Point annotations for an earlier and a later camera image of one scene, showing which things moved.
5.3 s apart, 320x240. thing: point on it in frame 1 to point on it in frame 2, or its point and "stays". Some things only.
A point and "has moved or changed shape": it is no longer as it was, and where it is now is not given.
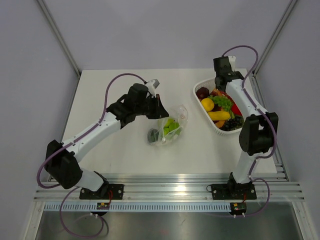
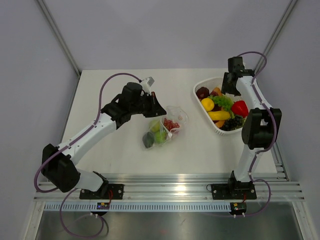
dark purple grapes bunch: [233, 123] stays
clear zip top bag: [170, 128] has moved or changed shape
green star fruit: [171, 125] to [155, 125]
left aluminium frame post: [57, 33] stays
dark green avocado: [153, 135] to [148, 139]
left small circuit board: [103, 206] stays
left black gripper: [159, 111] stays
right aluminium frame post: [274, 36] stays
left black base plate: [105, 191] stays
